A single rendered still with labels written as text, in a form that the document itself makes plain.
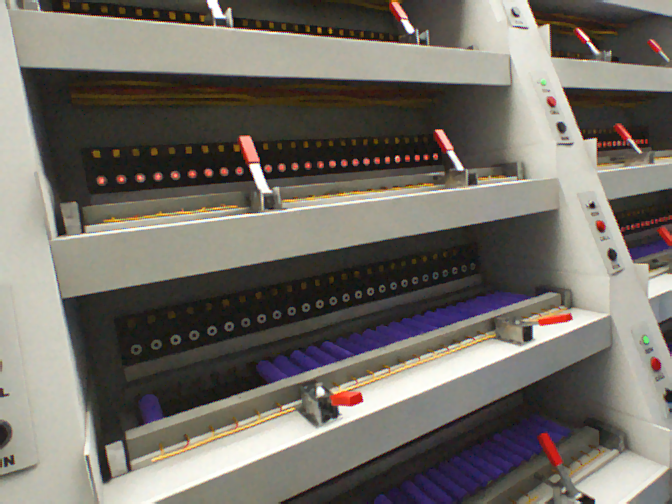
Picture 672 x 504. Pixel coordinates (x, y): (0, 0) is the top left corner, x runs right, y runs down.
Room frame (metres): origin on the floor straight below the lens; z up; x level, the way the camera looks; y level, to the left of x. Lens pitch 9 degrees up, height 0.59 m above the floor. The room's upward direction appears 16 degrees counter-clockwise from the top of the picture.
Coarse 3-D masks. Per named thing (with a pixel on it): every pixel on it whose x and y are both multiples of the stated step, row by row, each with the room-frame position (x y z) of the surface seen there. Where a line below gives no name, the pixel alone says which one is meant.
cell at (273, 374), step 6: (264, 360) 0.50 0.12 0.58; (258, 366) 0.49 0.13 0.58; (264, 366) 0.48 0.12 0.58; (270, 366) 0.48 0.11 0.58; (258, 372) 0.49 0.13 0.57; (264, 372) 0.48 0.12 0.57; (270, 372) 0.47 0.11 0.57; (276, 372) 0.46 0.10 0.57; (282, 372) 0.47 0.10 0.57; (264, 378) 0.48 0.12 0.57; (270, 378) 0.46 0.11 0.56; (276, 378) 0.45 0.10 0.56; (282, 378) 0.45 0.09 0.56
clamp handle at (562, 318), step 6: (516, 318) 0.53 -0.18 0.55; (546, 318) 0.49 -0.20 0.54; (552, 318) 0.48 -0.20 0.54; (558, 318) 0.47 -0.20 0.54; (564, 318) 0.47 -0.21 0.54; (570, 318) 0.47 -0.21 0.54; (516, 324) 0.53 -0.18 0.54; (522, 324) 0.52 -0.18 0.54; (528, 324) 0.51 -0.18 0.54; (534, 324) 0.50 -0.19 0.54; (540, 324) 0.50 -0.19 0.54; (546, 324) 0.49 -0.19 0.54; (552, 324) 0.48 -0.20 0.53
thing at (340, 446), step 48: (432, 288) 0.67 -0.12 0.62; (528, 288) 0.69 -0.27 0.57; (576, 288) 0.62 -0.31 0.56; (240, 336) 0.53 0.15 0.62; (288, 336) 0.56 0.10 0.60; (576, 336) 0.56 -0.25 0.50; (384, 384) 0.46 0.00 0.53; (432, 384) 0.45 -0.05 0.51; (480, 384) 0.48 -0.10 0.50; (528, 384) 0.53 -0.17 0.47; (96, 432) 0.37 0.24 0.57; (240, 432) 0.40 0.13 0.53; (288, 432) 0.39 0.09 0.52; (336, 432) 0.39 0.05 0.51; (384, 432) 0.42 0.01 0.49; (96, 480) 0.30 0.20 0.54; (144, 480) 0.34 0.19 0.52; (192, 480) 0.34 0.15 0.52; (240, 480) 0.35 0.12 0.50; (288, 480) 0.38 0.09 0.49
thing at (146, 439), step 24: (504, 312) 0.57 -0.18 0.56; (528, 312) 0.59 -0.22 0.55; (432, 336) 0.51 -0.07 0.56; (456, 336) 0.53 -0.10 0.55; (360, 360) 0.46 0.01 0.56; (384, 360) 0.48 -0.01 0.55; (408, 360) 0.49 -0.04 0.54; (288, 384) 0.42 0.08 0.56; (336, 384) 0.44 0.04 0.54; (360, 384) 0.44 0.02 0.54; (216, 408) 0.39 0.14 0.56; (240, 408) 0.40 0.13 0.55; (264, 408) 0.41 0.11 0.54; (144, 432) 0.36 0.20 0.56; (168, 432) 0.37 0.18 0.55; (192, 432) 0.38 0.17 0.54; (168, 456) 0.36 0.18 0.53
